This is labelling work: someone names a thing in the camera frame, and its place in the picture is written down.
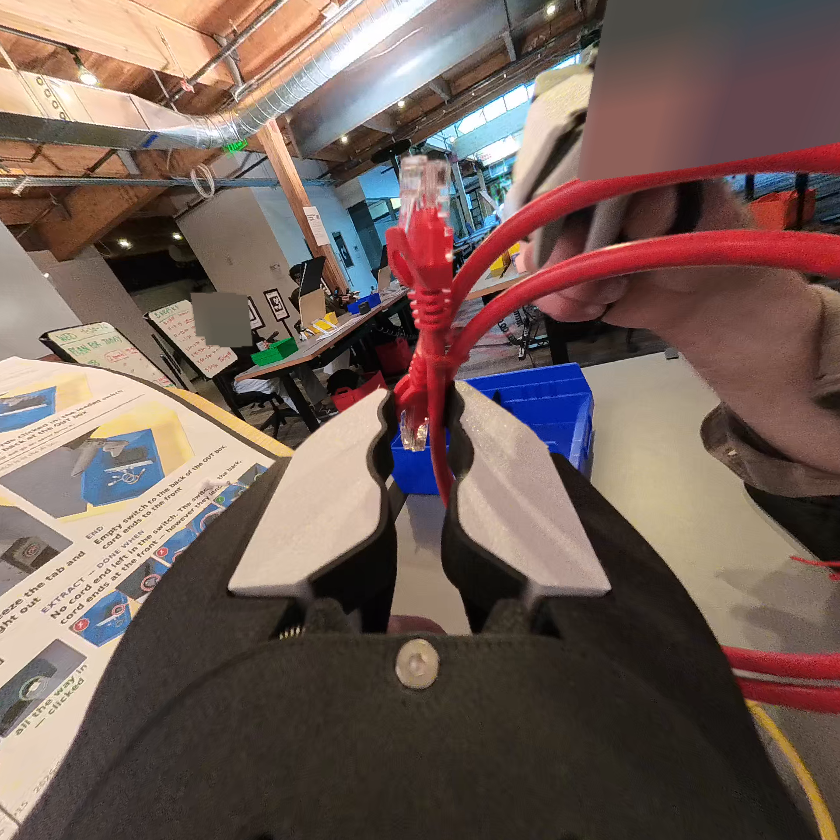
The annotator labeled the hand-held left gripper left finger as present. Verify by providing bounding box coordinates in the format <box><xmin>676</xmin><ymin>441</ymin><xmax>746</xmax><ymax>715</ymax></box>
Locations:
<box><xmin>228</xmin><ymin>388</ymin><xmax>399</xmax><ymax>634</ymax></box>

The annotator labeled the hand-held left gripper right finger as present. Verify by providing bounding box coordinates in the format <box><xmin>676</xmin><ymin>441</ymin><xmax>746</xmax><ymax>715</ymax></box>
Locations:
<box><xmin>441</xmin><ymin>381</ymin><xmax>613</xmax><ymax>635</ymax></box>

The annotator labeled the red ethernet cable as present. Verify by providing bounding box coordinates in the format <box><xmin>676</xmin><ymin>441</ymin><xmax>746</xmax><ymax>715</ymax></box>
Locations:
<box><xmin>385</xmin><ymin>141</ymin><xmax>840</xmax><ymax>715</ymax></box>

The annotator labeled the person's right hand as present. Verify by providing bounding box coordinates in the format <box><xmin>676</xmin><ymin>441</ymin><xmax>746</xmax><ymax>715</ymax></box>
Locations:
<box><xmin>528</xmin><ymin>184</ymin><xmax>824</xmax><ymax>414</ymax></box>

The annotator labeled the blue plastic bin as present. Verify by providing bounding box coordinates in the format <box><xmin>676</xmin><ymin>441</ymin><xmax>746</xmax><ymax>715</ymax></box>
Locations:
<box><xmin>390</xmin><ymin>363</ymin><xmax>596</xmax><ymax>496</ymax></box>

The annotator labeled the red fabric bin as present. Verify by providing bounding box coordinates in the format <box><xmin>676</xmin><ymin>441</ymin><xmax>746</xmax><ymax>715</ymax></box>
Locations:
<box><xmin>331</xmin><ymin>371</ymin><xmax>388</xmax><ymax>413</ymax></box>
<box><xmin>375</xmin><ymin>336</ymin><xmax>413</xmax><ymax>376</ymax></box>

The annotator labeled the green plastic bin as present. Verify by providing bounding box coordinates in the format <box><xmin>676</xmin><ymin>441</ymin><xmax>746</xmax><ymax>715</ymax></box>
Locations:
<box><xmin>251</xmin><ymin>338</ymin><xmax>300</xmax><ymax>367</ymax></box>

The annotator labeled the long work table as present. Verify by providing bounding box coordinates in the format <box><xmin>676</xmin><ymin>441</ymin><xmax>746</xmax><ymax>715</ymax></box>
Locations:
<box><xmin>235</xmin><ymin>289</ymin><xmax>412</xmax><ymax>421</ymax></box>

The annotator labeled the whiteboard with red writing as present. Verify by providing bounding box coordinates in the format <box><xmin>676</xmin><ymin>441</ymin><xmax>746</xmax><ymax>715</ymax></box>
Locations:
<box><xmin>146</xmin><ymin>301</ymin><xmax>238</xmax><ymax>380</ymax></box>

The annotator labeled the printed instruction sheet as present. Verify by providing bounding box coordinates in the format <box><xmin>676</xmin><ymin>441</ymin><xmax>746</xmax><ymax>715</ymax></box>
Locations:
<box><xmin>0</xmin><ymin>357</ymin><xmax>278</xmax><ymax>824</ymax></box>

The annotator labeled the whiteboard with green writing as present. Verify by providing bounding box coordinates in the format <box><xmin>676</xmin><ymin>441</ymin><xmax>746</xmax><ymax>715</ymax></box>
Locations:
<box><xmin>39</xmin><ymin>322</ymin><xmax>176</xmax><ymax>389</ymax></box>

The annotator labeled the silver ventilation duct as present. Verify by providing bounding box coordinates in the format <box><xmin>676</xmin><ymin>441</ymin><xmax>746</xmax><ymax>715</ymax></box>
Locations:
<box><xmin>0</xmin><ymin>0</ymin><xmax>513</xmax><ymax>152</ymax></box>

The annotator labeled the wooden post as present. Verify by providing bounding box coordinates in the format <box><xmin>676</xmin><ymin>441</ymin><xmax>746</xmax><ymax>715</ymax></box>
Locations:
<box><xmin>256</xmin><ymin>121</ymin><xmax>350</xmax><ymax>294</ymax></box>

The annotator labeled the yellow ethernet cable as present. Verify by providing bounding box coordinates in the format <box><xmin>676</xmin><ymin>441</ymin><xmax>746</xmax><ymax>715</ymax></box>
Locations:
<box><xmin>745</xmin><ymin>699</ymin><xmax>836</xmax><ymax>840</ymax></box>

